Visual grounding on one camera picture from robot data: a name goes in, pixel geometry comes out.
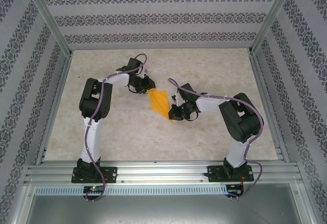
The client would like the aluminium side rail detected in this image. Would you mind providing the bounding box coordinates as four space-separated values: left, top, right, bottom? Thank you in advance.
34 51 75 165
248 51 291 164

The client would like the circuit board with green light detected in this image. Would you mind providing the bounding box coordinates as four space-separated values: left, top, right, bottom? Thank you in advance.
83 186 106 194

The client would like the orange paper sheet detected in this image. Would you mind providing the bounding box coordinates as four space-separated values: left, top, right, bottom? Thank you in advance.
148 87 177 121

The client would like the aluminium mounting rail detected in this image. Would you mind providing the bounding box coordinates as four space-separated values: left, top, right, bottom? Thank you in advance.
24 160 303 185

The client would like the black base plate right arm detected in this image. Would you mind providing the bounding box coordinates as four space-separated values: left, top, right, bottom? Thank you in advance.
207 165 255 183

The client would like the grey metal sheet panel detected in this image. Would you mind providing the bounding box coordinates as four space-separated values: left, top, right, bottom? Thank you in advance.
20 184 315 224

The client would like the black base plate left arm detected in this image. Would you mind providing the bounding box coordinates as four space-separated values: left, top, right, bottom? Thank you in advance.
71 166 118 184

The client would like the slotted grey cable duct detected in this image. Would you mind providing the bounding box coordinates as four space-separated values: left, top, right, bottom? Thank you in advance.
34 185 228 195

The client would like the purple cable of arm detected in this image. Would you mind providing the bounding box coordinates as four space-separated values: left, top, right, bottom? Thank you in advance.
168 78 264 201
84 53 148 204

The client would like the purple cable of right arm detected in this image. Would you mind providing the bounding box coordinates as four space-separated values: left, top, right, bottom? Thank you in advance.
168 78 264 201

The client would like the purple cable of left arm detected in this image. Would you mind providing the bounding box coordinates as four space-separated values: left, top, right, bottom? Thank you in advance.
84 53 148 204

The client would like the aluminium frame post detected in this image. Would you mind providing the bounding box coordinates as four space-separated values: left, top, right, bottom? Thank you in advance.
248 0 299 56
22 0 74 56

